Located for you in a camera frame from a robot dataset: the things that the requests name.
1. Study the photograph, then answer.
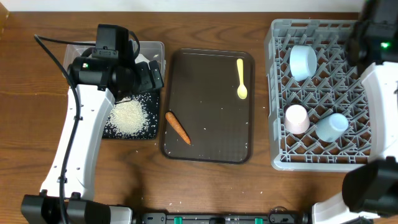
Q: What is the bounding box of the white tissue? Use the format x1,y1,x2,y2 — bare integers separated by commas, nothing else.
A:
135,54,150,63

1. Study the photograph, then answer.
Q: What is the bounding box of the orange carrot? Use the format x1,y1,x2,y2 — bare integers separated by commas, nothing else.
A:
165,111,192,145

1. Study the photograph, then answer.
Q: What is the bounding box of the yellow plastic spoon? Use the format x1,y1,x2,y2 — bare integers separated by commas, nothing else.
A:
236,58,248,100

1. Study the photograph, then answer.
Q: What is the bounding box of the pink cup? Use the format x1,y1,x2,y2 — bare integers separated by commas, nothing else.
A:
284,105,310,134

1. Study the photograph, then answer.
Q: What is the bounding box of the light blue rice bowl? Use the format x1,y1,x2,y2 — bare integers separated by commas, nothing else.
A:
289,45,317,82

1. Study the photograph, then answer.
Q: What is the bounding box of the light blue cup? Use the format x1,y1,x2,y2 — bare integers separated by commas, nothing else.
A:
315,113,349,142

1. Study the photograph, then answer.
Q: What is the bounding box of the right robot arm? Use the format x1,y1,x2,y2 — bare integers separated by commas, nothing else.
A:
308,0,397,223

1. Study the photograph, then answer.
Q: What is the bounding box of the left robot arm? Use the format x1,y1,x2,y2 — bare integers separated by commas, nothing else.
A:
21,24,164,223

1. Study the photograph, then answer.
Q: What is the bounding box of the grey dishwasher rack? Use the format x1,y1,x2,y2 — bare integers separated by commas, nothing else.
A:
264,19,371,172

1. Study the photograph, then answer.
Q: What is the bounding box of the black tray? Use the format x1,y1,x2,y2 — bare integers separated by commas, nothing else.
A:
102,91,160,140

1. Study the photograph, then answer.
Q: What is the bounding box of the clear plastic bin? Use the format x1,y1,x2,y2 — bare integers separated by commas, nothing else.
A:
63,41,166,80

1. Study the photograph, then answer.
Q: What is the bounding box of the white rice pile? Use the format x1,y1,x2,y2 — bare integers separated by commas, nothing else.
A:
106,100,149,136

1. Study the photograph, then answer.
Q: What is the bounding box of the brown serving tray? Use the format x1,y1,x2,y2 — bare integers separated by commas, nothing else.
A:
159,49,255,164

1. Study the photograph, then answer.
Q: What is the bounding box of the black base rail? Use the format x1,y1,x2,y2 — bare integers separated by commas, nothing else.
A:
132,210,312,224

